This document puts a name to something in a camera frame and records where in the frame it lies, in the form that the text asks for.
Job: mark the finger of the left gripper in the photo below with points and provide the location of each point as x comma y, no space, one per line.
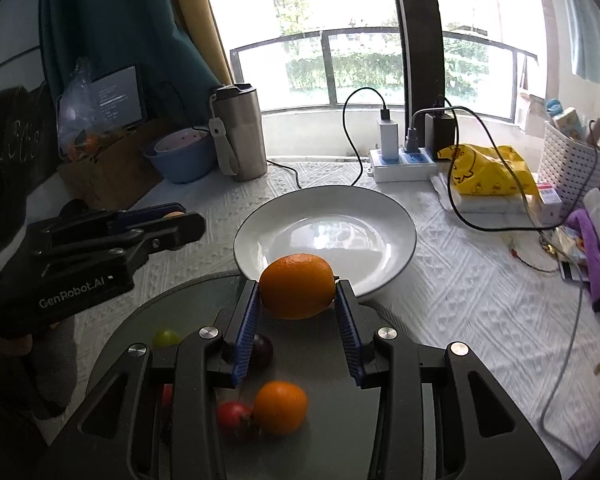
76,212
170,232

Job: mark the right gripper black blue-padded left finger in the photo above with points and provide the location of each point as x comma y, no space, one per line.
152,414

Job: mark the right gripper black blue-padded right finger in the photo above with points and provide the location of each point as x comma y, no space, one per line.
441,413

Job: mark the small red tomato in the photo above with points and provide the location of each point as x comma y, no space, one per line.
233,417

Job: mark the small green fruit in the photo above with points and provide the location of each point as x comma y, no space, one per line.
165,339

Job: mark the small orange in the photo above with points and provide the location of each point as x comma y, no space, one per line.
280,408

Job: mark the dark plum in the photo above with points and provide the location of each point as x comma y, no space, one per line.
261,356

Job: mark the large orange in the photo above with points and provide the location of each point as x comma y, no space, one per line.
297,286

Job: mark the brown cardboard box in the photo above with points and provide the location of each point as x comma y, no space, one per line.
120,175

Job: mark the blue bowl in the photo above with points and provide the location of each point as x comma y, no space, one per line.
183,156

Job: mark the clear plastic bag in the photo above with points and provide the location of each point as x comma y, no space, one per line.
81,124

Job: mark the stainless steel tumbler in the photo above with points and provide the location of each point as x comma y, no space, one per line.
236,129

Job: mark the small dark screen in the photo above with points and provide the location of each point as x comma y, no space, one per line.
118,96

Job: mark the dark green round tray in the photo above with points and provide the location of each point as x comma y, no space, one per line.
336,439

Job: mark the white textured tablecloth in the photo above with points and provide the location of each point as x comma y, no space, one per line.
538,334

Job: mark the purple towel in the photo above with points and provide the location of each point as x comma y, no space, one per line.
581,222

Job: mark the white ceramic plate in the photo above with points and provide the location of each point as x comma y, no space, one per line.
367,237

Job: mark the teal curtain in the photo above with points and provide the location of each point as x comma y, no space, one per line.
175,82

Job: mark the yellow curtain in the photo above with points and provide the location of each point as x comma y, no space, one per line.
199,22

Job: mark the white charger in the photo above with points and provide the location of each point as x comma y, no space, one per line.
389,136

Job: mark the balcony railing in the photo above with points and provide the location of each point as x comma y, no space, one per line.
320,69

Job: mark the small white red box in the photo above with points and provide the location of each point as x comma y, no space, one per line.
547,204

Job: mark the white power strip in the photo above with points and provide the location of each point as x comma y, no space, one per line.
409,167

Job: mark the yellow plastic bag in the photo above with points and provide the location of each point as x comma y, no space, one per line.
480,171

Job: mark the black power adapter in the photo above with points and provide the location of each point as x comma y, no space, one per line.
439,133

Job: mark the white woven basket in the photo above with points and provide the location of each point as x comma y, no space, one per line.
570,166

